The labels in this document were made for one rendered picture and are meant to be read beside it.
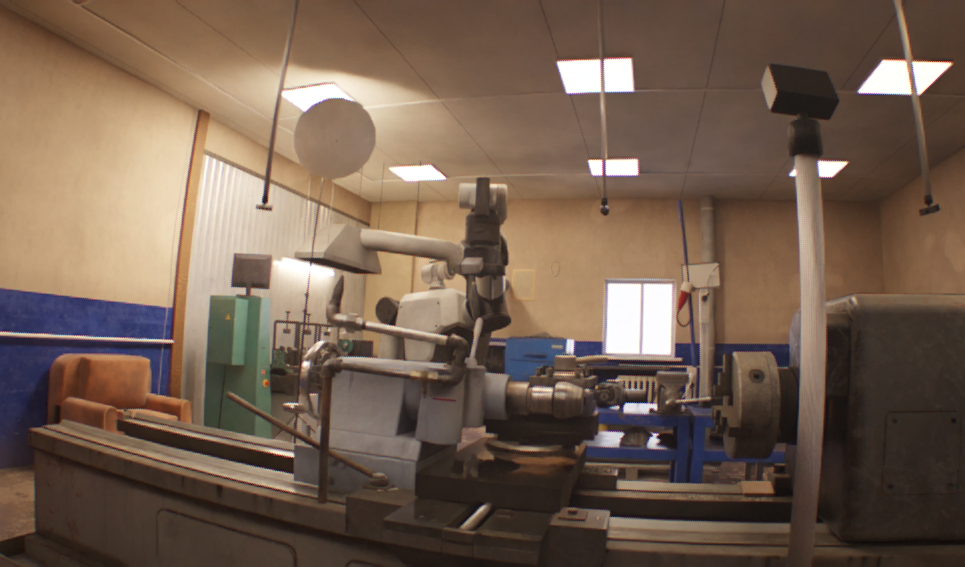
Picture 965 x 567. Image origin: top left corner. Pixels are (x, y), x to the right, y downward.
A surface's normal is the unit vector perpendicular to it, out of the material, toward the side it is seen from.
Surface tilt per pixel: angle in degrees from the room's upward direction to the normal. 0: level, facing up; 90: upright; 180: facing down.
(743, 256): 90
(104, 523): 90
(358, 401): 70
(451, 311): 75
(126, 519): 90
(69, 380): 90
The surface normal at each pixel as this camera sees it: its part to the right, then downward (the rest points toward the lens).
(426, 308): -0.56, -0.28
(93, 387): 0.88, 0.11
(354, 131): 0.63, 0.22
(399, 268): -0.26, -0.13
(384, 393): -0.25, -0.36
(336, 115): 0.35, -0.03
